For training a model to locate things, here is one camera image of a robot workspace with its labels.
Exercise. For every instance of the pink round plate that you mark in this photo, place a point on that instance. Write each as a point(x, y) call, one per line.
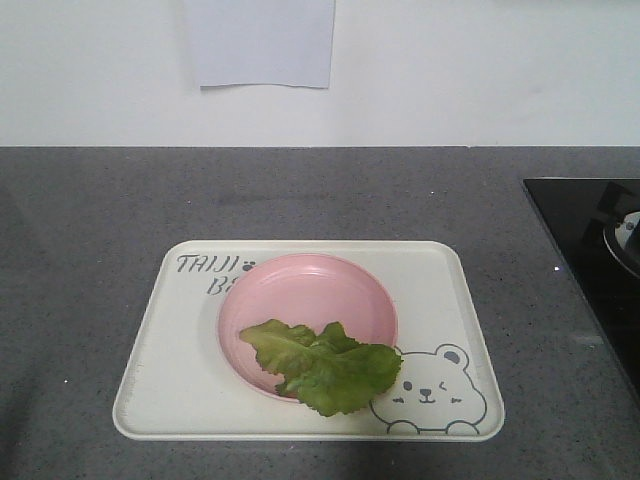
point(303, 289)

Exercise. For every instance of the cream bear serving tray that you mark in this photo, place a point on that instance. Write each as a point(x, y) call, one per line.
point(178, 384)

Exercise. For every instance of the green lettuce leaf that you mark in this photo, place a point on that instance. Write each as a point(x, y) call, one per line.
point(328, 372)

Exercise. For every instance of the black induction cooktop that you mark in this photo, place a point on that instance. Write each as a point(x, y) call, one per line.
point(594, 223)

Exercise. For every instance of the white paper sheet on wall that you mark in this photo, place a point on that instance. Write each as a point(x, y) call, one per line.
point(286, 43)

